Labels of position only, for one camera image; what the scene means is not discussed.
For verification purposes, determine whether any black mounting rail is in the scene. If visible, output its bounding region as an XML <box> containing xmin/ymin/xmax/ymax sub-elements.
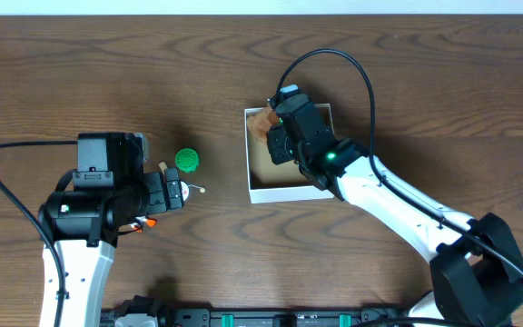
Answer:
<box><xmin>100</xmin><ymin>295</ymin><xmax>402</xmax><ymax>327</ymax></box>

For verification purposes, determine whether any small pellet drum toy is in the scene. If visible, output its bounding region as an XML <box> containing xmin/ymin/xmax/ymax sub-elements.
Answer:
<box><xmin>159</xmin><ymin>161</ymin><xmax>206</xmax><ymax>201</ymax></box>

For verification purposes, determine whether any white cardboard box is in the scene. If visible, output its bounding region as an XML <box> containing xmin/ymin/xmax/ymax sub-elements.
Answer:
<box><xmin>243</xmin><ymin>107</ymin><xmax>334</xmax><ymax>204</ymax></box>

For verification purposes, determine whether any left black cable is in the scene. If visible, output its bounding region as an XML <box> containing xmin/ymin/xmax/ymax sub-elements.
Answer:
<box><xmin>0</xmin><ymin>139</ymin><xmax>79</xmax><ymax>327</ymax></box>

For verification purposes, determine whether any pink white duck toy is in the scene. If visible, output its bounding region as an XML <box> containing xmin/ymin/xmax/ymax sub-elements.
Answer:
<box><xmin>131</xmin><ymin>216</ymin><xmax>157</xmax><ymax>233</ymax></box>

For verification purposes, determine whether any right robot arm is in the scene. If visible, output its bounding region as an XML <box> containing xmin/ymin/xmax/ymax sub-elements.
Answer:
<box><xmin>267</xmin><ymin>90</ymin><xmax>523</xmax><ymax>326</ymax></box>

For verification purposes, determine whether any green round toy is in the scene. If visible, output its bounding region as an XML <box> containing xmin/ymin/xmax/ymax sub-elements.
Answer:
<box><xmin>174</xmin><ymin>148</ymin><xmax>200</xmax><ymax>173</ymax></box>

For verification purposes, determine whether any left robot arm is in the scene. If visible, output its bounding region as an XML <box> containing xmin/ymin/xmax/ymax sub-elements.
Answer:
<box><xmin>38</xmin><ymin>133</ymin><xmax>184</xmax><ymax>326</ymax></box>

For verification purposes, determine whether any brown plush toy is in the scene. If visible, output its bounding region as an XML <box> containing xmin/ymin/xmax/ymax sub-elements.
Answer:
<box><xmin>246</xmin><ymin>105</ymin><xmax>281</xmax><ymax>143</ymax></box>

